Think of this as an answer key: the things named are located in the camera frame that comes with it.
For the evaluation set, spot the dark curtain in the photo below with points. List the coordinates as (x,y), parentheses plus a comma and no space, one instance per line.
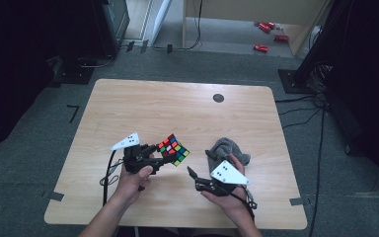
(368,82)
(19,65)

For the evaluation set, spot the grey tape piece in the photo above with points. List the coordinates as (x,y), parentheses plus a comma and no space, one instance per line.
(54,196)
(296,201)

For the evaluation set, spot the grey cloth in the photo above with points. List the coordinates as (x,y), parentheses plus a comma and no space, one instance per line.
(222,149)

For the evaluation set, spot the person's left hand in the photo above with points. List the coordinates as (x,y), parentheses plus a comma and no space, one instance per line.
(133,187)

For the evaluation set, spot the black tape strip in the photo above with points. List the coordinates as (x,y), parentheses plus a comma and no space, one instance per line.
(130,46)
(144,46)
(169,48)

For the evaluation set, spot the dark round table grommet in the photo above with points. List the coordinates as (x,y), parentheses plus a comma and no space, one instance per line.
(218,98)

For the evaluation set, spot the multicoloured puzzle cube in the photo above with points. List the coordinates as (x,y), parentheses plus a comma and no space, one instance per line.
(173,149)

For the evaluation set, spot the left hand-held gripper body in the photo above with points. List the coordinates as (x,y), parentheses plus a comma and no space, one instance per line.
(138,158)

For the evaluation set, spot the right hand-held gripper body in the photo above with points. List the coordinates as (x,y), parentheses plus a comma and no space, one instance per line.
(225,179)

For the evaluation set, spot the black stand base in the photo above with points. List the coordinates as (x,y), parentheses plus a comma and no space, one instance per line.
(74,74)
(292,82)

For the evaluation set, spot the white panel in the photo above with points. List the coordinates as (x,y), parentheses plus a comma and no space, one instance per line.
(160,19)

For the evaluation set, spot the black cabinet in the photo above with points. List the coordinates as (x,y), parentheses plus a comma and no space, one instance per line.
(113,23)

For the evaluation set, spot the light wooden furniture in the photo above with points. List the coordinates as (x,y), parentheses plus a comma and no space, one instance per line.
(260,10)

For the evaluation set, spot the red can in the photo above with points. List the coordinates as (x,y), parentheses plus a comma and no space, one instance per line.
(260,48)
(271,25)
(264,27)
(281,38)

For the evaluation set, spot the person's right hand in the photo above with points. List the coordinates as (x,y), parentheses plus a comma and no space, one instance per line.
(233,204)

